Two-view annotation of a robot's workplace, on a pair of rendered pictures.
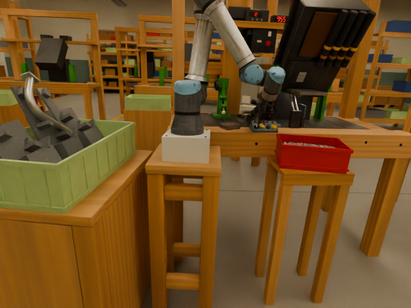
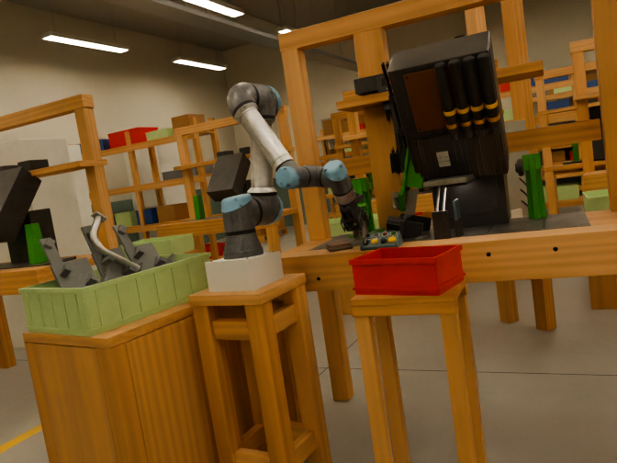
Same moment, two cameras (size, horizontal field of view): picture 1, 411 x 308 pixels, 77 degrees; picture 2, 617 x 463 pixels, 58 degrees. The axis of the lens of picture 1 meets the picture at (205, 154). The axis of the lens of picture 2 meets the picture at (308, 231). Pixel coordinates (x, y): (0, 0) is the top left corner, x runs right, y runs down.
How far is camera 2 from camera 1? 1.26 m
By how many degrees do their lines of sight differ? 32
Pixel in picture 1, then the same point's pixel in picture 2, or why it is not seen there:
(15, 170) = (61, 297)
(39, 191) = (74, 315)
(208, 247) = (268, 405)
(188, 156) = (231, 284)
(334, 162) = (418, 278)
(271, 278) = not seen: outside the picture
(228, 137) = (328, 262)
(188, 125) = (233, 247)
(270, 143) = not seen: hidden behind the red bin
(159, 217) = (212, 362)
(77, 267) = (105, 395)
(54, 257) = (88, 384)
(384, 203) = not seen: outside the picture
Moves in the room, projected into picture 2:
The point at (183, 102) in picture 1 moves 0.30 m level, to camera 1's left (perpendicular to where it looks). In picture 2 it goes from (227, 221) to (166, 228)
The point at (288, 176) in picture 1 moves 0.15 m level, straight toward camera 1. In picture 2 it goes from (355, 302) to (322, 315)
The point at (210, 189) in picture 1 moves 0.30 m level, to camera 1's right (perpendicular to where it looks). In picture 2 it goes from (253, 322) to (330, 322)
